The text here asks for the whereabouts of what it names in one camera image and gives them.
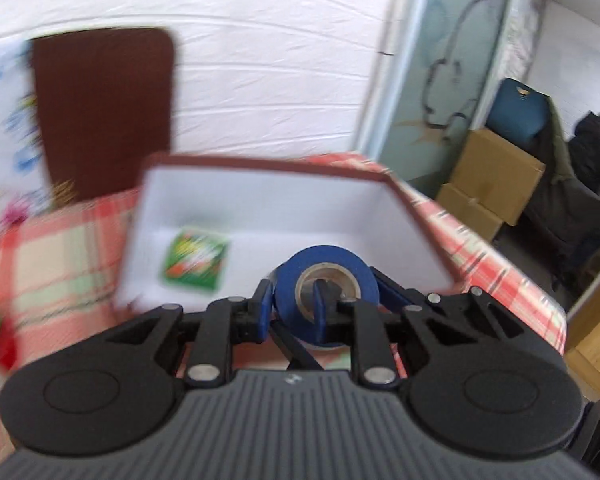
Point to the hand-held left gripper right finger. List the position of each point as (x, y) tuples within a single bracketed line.
[(322, 315)]

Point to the blue tape roll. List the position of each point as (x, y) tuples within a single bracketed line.
[(330, 256)]

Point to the dark jacket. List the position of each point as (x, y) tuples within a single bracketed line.
[(565, 210)]

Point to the white printed cloth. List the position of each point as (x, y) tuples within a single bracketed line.
[(5, 110)]

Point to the brown box with white inside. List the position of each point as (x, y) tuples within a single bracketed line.
[(280, 200)]

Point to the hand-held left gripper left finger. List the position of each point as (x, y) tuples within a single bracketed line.
[(261, 310)]

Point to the frosted glass door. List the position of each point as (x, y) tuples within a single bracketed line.
[(445, 35)]

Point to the large cardboard box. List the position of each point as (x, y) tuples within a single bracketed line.
[(495, 175)]

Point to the small cardboard box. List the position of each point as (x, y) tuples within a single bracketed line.
[(467, 210)]

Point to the green snack packet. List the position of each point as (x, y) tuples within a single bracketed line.
[(195, 260)]

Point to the wooden cabinet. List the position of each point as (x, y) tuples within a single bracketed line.
[(597, 340)]

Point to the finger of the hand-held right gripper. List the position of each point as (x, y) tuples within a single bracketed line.
[(390, 292)]

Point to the brown chair back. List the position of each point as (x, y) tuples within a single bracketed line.
[(105, 110)]

